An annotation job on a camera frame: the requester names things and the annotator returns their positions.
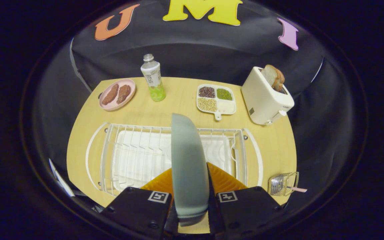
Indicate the bread slice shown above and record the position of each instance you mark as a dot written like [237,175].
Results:
[272,75]

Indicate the white divided bean tray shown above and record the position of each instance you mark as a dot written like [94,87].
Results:
[227,106]

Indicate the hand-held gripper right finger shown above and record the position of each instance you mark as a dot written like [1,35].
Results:
[213,206]

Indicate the white monitor stand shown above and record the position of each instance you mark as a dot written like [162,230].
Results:
[60,178]

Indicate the pink oval plate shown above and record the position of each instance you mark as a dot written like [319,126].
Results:
[115,106]

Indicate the light green plate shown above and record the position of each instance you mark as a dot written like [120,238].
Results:
[188,166]

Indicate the brown meat piece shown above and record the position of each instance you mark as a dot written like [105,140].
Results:
[124,93]
[111,94]

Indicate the plastic bottle green drink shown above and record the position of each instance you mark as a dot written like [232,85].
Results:
[153,80]

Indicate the white toaster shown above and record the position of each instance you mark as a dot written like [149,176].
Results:
[262,96]

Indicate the black backdrop cloth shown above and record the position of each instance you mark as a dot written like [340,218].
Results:
[212,53]

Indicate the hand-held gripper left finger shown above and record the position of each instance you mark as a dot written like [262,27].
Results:
[138,213]

